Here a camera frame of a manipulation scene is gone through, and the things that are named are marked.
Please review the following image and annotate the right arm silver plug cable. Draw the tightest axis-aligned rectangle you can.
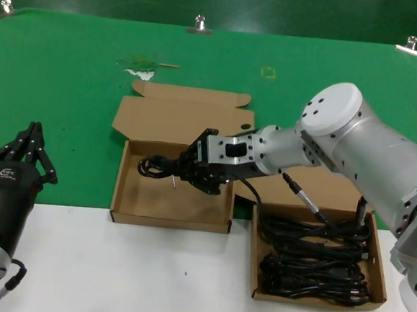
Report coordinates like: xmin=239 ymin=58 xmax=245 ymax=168
xmin=278 ymin=171 xmax=333 ymax=225

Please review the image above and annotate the silver binder clip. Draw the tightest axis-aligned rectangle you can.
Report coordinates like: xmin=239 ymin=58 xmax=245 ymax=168
xmin=393 ymin=33 xmax=417 ymax=58
xmin=0 ymin=0 xmax=18 ymax=19
xmin=185 ymin=13 xmax=215 ymax=37

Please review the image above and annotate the left arm cable with plug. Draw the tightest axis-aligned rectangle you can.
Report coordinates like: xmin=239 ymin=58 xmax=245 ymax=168
xmin=0 ymin=257 xmax=29 ymax=312

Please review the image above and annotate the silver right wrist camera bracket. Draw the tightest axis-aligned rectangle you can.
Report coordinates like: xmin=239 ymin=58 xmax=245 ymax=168
xmin=205 ymin=131 xmax=269 ymax=169

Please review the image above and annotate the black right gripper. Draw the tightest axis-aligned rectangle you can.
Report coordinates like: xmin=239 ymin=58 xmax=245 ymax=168
xmin=176 ymin=125 xmax=271 ymax=201

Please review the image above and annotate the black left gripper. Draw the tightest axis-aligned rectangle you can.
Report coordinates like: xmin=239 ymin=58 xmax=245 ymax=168
xmin=0 ymin=118 xmax=63 ymax=260

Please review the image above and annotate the green table mat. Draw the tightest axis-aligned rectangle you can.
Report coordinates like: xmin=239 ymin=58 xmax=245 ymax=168
xmin=0 ymin=4 xmax=417 ymax=237

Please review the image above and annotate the cardboard box with round hole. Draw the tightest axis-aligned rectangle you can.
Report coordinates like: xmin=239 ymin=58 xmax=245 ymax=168
xmin=103 ymin=77 xmax=259 ymax=236

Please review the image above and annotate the cardboard box without hole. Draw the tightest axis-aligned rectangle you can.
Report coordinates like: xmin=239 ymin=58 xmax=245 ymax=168
xmin=224 ymin=161 xmax=398 ymax=312

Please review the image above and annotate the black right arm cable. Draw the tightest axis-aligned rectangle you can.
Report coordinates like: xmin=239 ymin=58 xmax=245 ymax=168
xmin=233 ymin=176 xmax=267 ymax=223

